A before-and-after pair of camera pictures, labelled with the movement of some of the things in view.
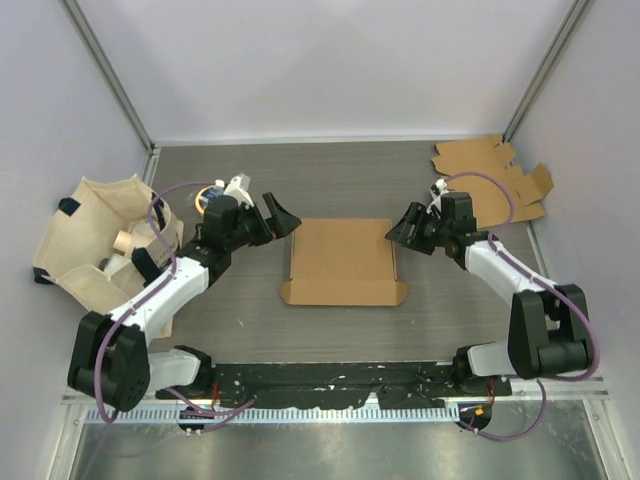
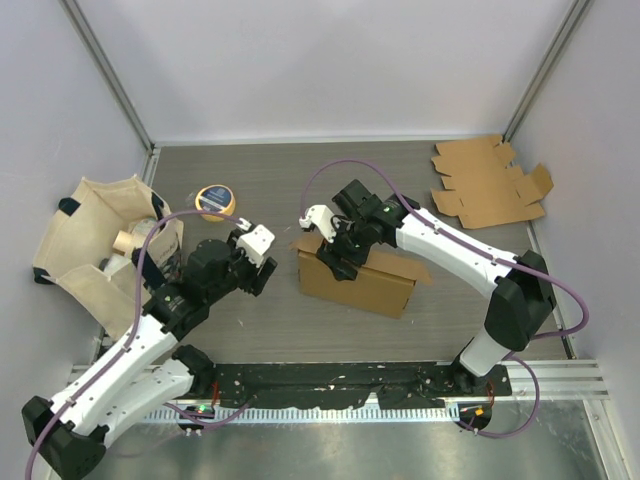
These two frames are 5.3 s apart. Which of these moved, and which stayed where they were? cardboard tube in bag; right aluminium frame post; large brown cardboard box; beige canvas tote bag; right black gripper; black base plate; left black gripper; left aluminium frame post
Moved: large brown cardboard box; right black gripper; left black gripper
Stayed: left aluminium frame post; right aluminium frame post; black base plate; beige canvas tote bag; cardboard tube in bag
